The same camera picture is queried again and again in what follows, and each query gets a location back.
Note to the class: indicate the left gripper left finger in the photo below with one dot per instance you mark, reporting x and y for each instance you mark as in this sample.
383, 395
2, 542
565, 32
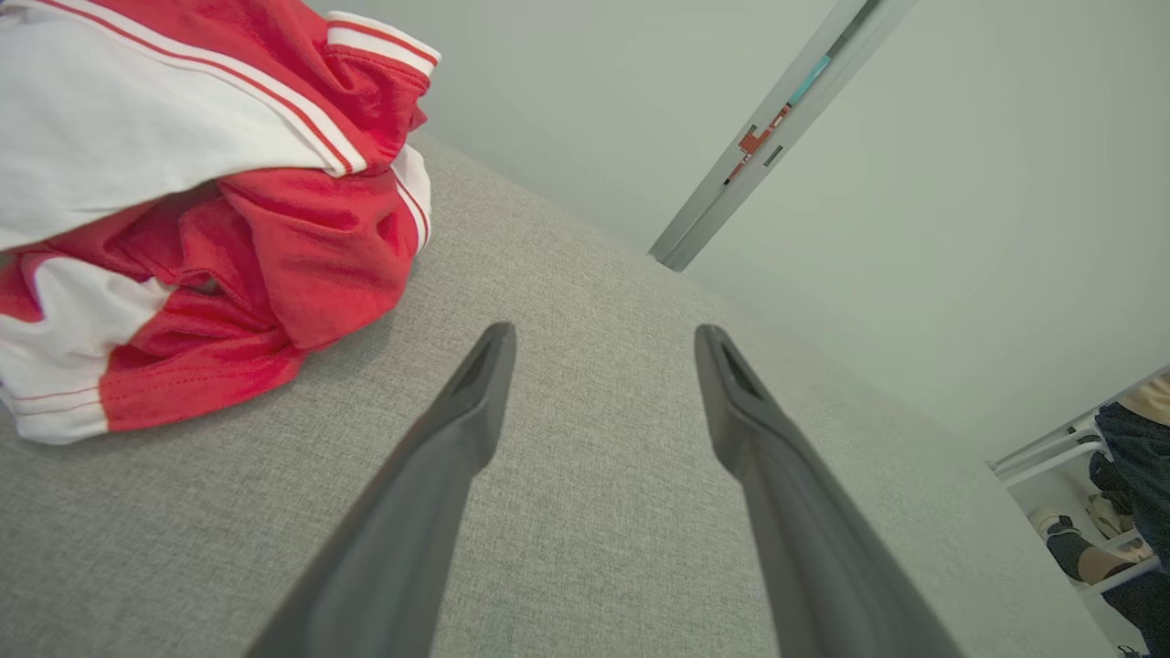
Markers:
411, 512

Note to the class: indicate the person's leg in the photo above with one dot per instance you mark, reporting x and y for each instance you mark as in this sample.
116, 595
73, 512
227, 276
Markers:
1138, 457

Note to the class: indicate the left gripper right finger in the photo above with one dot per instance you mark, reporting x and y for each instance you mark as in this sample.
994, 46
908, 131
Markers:
804, 548

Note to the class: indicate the red and white garment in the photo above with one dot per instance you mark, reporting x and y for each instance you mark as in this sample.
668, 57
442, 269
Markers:
201, 366

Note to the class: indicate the red number 23 jersey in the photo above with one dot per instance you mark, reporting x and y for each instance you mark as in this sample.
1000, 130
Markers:
137, 119

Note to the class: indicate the grey partition post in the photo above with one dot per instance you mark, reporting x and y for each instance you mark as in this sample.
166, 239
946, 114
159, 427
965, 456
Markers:
731, 192

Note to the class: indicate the white metal rack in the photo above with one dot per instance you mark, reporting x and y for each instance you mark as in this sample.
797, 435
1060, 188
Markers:
1042, 457

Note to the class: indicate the beige shoe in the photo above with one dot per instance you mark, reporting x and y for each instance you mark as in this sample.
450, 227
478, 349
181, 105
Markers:
1111, 516

